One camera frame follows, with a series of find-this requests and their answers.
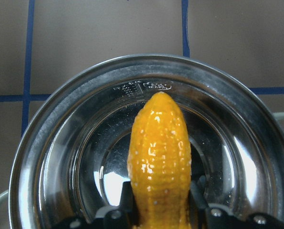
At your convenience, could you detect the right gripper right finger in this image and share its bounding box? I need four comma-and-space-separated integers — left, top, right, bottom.
189, 176, 284, 229

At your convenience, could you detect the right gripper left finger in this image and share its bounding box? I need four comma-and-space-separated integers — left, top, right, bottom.
94, 181, 138, 229

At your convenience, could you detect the yellow toy corn cob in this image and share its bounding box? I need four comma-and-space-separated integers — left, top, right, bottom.
127, 92, 192, 229

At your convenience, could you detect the stainless steel pot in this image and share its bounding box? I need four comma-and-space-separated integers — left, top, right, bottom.
0, 54, 284, 229

